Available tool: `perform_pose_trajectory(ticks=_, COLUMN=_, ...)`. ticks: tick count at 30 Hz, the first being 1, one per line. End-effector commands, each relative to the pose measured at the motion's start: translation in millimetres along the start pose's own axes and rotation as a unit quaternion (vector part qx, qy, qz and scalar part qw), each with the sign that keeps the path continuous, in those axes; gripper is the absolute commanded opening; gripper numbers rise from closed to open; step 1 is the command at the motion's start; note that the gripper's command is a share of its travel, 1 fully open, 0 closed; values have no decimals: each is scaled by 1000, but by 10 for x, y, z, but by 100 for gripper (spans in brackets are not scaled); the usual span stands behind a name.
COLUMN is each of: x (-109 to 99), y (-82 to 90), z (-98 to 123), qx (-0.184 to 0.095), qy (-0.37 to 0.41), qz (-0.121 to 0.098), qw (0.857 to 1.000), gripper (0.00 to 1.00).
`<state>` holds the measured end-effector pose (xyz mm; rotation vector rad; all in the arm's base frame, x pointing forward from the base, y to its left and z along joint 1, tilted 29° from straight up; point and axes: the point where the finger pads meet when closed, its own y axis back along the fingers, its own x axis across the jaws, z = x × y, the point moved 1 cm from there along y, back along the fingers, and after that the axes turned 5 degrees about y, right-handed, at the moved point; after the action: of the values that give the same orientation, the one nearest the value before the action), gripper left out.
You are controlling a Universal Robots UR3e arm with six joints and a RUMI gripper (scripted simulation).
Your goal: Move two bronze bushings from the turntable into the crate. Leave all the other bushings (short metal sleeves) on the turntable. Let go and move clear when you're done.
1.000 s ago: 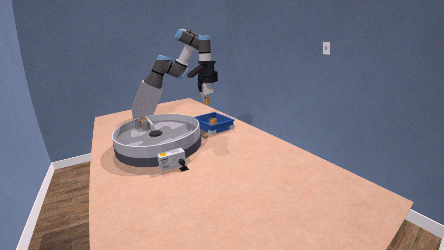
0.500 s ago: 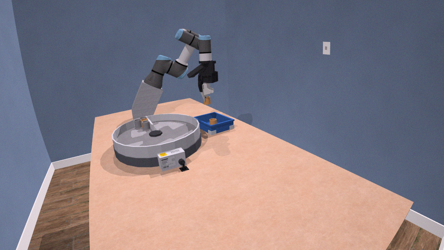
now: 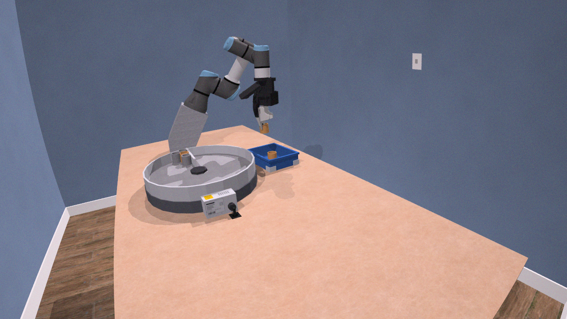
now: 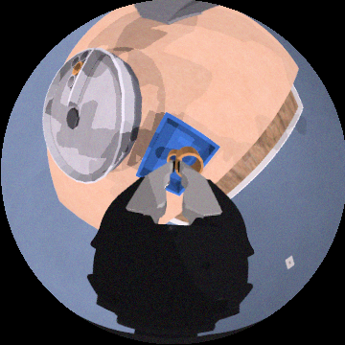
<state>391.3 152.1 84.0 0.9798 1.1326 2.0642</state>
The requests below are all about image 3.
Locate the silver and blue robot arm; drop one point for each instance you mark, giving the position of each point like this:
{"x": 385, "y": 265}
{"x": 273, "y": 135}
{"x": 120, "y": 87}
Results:
{"x": 228, "y": 87}

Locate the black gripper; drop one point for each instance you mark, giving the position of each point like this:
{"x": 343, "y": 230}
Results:
{"x": 265, "y": 96}

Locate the blue crate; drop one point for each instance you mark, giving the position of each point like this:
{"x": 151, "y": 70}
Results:
{"x": 285, "y": 157}

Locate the grey round turntable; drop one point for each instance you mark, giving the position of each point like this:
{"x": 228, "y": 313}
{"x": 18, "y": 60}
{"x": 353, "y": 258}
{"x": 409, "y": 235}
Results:
{"x": 219, "y": 177}

